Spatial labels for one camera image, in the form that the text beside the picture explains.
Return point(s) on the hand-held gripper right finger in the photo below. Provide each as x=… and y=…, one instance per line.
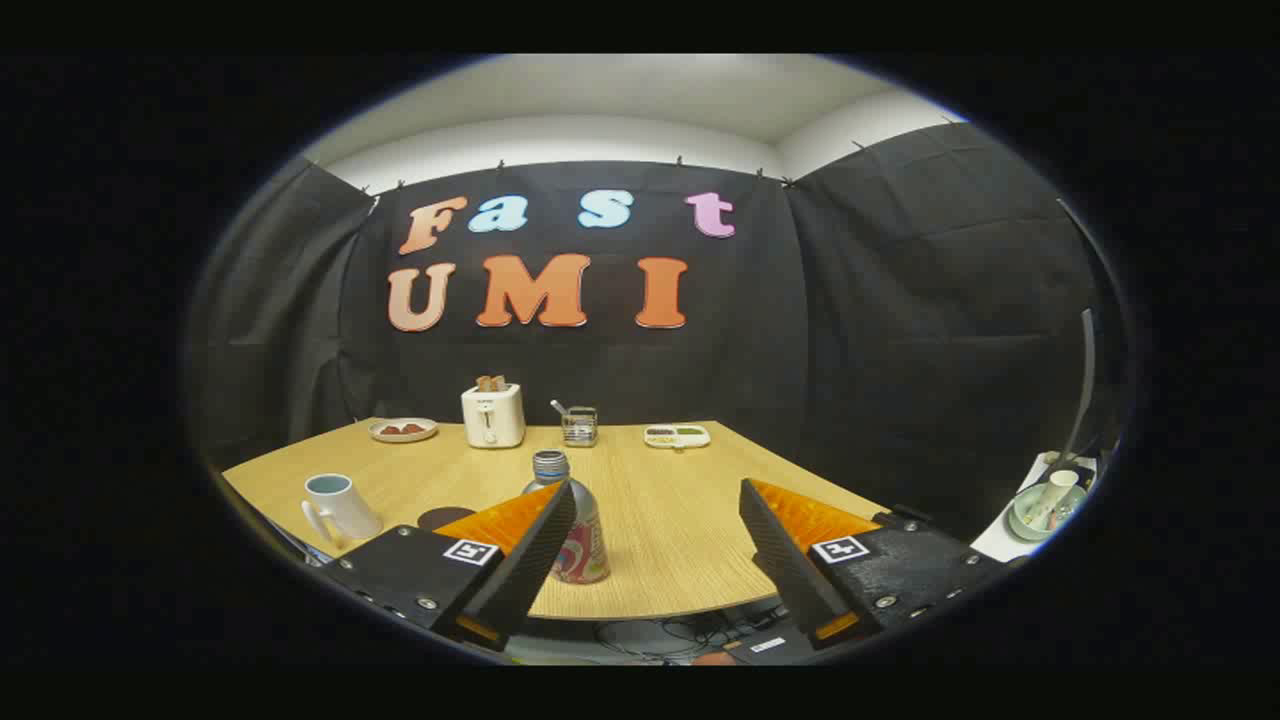
x=785, y=560

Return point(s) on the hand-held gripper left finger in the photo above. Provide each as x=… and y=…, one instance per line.
x=535, y=555

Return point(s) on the silver juice bottle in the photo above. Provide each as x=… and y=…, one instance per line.
x=588, y=550

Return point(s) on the dark round coaster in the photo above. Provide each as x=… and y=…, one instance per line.
x=445, y=517

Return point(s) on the white paper cup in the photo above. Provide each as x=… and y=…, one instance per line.
x=1055, y=495

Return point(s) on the wooden table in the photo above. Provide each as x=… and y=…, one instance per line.
x=670, y=510

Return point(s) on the white toaster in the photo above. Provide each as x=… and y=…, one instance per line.
x=493, y=420

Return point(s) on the white compartment tray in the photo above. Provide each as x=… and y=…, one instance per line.
x=677, y=437

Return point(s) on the white round plate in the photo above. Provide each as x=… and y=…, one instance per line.
x=403, y=437

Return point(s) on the brown toast slices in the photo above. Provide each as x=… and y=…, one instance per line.
x=491, y=383

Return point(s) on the brown food pieces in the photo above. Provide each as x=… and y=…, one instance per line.
x=402, y=430

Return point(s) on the black backdrop cloth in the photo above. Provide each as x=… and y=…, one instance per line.
x=850, y=350

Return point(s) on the pale green bowl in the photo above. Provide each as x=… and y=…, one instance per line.
x=1022, y=518

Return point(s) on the grey upright bar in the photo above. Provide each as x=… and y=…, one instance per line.
x=1087, y=380

